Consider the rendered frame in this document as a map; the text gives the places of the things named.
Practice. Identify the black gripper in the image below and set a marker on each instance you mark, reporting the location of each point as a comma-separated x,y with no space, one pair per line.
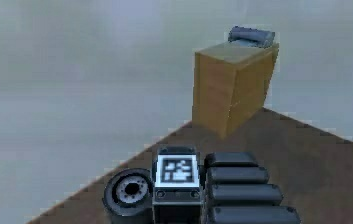
129,193

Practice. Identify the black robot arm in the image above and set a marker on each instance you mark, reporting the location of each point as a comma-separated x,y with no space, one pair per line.
237,193

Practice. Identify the tan wooden cabinet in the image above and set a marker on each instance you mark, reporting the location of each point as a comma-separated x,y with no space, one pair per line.
229,90

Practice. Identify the grey rolled object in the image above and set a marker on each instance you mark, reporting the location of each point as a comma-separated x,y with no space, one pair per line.
251,36

